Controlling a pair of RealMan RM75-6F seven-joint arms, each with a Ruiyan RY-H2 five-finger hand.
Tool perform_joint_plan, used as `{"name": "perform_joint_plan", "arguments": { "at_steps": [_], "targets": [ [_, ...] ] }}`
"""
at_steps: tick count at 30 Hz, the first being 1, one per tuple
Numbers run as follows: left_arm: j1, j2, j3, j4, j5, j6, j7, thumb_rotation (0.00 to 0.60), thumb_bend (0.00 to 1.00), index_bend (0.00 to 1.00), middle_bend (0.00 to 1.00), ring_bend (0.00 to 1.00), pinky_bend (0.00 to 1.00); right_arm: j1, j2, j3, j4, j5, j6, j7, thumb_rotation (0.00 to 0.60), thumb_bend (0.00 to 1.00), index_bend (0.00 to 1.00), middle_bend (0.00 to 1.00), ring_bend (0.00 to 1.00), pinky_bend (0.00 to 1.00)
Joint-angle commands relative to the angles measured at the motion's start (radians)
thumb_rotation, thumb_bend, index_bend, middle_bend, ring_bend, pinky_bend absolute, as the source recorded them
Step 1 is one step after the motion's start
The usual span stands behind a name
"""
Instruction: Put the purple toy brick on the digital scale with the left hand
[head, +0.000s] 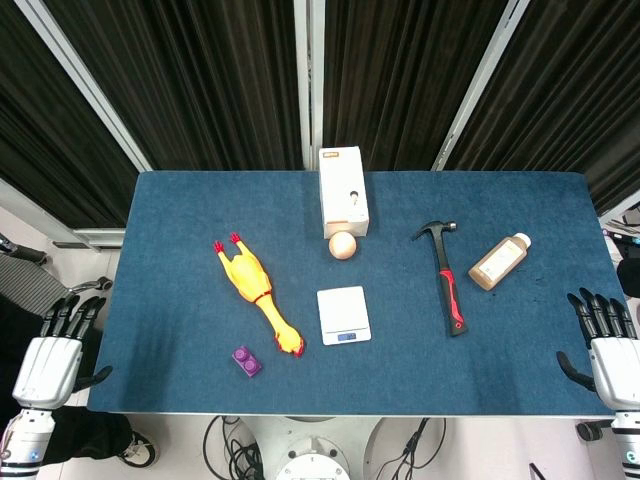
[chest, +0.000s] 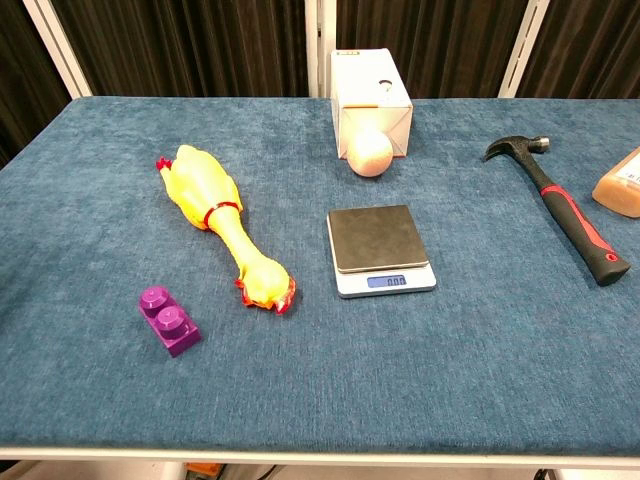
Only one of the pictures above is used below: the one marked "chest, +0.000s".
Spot pale pink ball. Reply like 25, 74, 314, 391
347, 130, 395, 178

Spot black red claw hammer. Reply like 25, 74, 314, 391
482, 135, 632, 287

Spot white metal frame post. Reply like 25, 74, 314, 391
305, 0, 338, 99
22, 0, 94, 99
497, 0, 558, 99

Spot yellow rubber chicken toy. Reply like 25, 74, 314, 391
155, 144, 297, 316

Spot digital kitchen scale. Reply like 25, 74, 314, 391
326, 204, 438, 300

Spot orange soap bar package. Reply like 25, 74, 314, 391
591, 146, 640, 219

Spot dark pleated curtain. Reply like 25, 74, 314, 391
0, 0, 640, 169

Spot purple plastic building block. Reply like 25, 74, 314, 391
138, 285, 203, 359

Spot white cardboard box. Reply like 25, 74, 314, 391
329, 48, 414, 161

